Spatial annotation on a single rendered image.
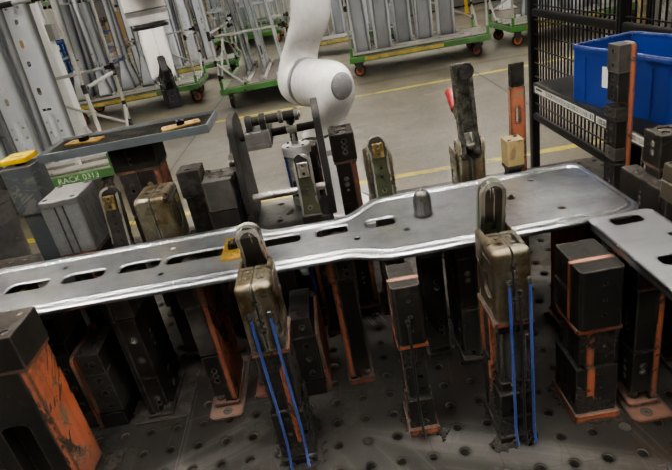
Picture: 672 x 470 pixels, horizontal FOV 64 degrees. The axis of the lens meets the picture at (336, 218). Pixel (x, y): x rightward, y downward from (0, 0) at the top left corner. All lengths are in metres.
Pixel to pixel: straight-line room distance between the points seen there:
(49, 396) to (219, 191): 0.46
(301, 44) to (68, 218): 0.68
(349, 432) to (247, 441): 0.18
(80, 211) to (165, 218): 0.16
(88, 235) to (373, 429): 0.65
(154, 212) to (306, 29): 0.59
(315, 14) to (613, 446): 1.06
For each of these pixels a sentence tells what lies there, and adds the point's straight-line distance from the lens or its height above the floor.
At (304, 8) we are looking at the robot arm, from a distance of 1.37.
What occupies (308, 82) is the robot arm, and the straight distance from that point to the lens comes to 1.34.
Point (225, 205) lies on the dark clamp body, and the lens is 1.11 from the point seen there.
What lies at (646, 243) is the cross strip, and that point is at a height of 1.00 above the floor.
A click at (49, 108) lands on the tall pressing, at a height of 0.77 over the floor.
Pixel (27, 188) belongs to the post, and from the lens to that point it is 1.38.
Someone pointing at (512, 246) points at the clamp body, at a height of 1.05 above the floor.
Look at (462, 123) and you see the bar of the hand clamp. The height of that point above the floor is 1.11.
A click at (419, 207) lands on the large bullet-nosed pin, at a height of 1.02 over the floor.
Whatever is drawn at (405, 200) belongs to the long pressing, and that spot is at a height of 1.00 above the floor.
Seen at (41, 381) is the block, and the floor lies 0.93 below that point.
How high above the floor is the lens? 1.41
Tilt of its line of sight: 25 degrees down
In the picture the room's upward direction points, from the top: 11 degrees counter-clockwise
